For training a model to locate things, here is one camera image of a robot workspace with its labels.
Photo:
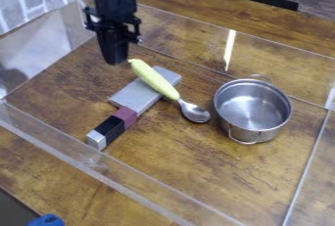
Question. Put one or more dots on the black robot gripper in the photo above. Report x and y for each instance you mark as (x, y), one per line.
(114, 15)

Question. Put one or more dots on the grey toy cleaver knife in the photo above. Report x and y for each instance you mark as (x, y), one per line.
(133, 100)

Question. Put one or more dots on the yellow handled metal spoon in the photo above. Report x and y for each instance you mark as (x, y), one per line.
(193, 112)

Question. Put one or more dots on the small steel pot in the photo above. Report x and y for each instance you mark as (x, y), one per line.
(253, 109)

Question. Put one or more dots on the blue object at bottom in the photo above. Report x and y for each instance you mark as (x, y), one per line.
(47, 220)

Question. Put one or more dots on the clear acrylic enclosure panels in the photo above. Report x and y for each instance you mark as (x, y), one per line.
(170, 173)

